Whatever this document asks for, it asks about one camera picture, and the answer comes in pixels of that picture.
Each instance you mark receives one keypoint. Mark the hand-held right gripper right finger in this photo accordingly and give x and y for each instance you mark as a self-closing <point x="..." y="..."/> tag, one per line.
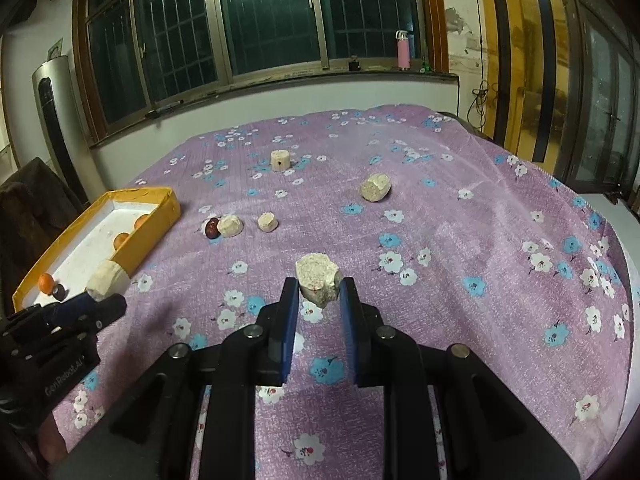
<point x="352" y="330"/>

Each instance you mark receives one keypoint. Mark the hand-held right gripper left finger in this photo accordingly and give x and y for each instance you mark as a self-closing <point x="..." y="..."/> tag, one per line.
<point x="285" y="330"/>

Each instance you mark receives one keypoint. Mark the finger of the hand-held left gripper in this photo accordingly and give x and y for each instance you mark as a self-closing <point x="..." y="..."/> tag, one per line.
<point x="70" y="307"/>
<point x="107" y="310"/>

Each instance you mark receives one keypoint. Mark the dark purple plum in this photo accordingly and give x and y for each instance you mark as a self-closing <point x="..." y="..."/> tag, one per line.
<point x="60" y="292"/>

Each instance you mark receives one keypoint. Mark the beige cylindrical chunk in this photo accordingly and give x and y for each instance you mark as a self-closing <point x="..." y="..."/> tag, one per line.
<point x="105" y="280"/>
<point x="280" y="160"/>
<point x="231" y="225"/>
<point x="375" y="187"/>
<point x="317" y="277"/>
<point x="267" y="221"/>

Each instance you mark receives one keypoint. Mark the orange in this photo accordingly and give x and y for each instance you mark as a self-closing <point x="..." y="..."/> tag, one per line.
<point x="142" y="221"/>
<point x="120" y="240"/>
<point x="46" y="282"/>

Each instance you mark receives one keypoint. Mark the yellow cardboard box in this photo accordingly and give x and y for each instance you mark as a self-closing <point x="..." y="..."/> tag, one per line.
<point x="100" y="230"/>

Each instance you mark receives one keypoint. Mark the person's left forearm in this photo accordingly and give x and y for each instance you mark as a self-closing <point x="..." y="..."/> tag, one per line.
<point x="50" y="442"/>

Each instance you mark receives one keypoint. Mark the dark brown cloth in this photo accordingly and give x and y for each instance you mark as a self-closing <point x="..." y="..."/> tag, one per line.
<point x="30" y="210"/>

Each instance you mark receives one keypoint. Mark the purple floral tablecloth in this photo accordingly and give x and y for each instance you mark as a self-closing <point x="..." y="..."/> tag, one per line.
<point x="450" y="260"/>

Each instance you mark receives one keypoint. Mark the red date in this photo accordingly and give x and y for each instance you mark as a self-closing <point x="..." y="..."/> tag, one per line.
<point x="212" y="230"/>

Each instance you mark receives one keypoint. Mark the standing air conditioner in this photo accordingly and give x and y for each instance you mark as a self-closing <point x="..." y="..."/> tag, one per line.
<point x="50" y="120"/>

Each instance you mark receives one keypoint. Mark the dark tool on sill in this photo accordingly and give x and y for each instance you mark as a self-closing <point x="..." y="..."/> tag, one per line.
<point x="165" y="108"/>

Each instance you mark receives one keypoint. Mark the small black object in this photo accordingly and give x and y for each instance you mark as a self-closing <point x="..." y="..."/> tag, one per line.
<point x="354" y="64"/>

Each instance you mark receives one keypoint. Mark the small green object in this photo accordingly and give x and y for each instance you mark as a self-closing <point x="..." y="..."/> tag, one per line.
<point x="426" y="67"/>

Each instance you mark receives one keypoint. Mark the pink water bottle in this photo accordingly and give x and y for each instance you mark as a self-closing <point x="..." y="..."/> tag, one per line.
<point x="403" y="52"/>

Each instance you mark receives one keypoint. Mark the wooden framed window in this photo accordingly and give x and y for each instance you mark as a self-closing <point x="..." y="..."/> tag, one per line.
<point x="270" y="20"/>

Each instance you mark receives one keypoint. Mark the golden door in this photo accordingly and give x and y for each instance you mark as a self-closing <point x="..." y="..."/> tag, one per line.
<point x="522" y="60"/>

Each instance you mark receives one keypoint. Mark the dark framed glass door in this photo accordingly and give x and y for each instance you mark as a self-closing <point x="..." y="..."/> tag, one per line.
<point x="600" y="110"/>

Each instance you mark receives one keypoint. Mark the green wall sticker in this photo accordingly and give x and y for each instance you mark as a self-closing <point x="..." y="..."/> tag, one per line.
<point x="57" y="48"/>

